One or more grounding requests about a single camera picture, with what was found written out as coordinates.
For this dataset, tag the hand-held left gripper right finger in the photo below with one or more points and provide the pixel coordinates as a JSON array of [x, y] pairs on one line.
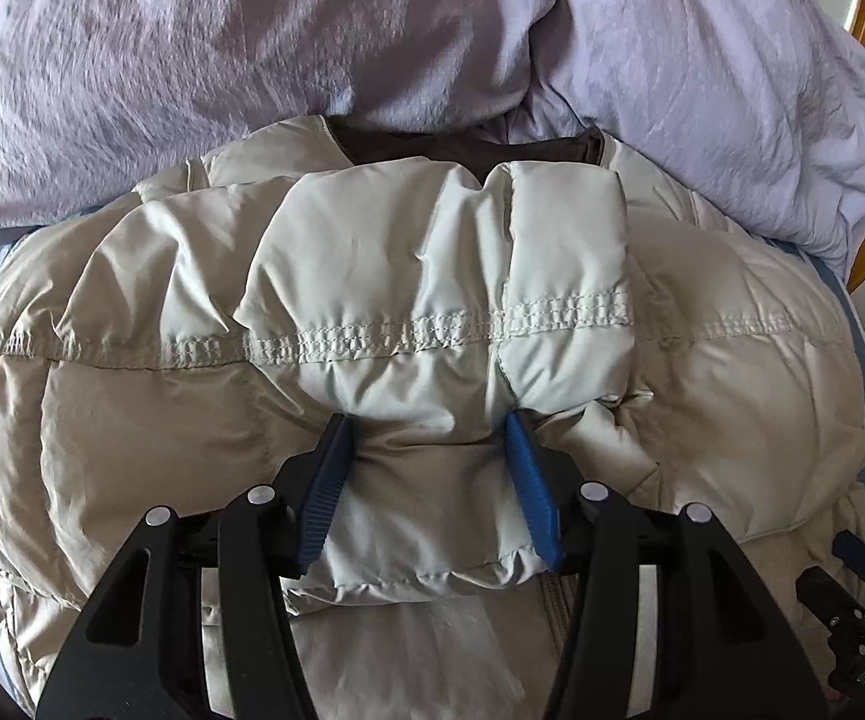
[[534, 496]]

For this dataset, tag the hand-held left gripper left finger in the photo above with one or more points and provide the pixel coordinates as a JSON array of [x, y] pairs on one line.
[[325, 496]]

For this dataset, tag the beige puffer jacket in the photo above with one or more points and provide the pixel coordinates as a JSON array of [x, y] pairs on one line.
[[432, 277]]

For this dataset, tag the right lavender pillow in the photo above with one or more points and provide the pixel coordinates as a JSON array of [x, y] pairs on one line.
[[702, 90]]

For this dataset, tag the lavender pillow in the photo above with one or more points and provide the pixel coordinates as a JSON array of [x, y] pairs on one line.
[[177, 52], [702, 90]]

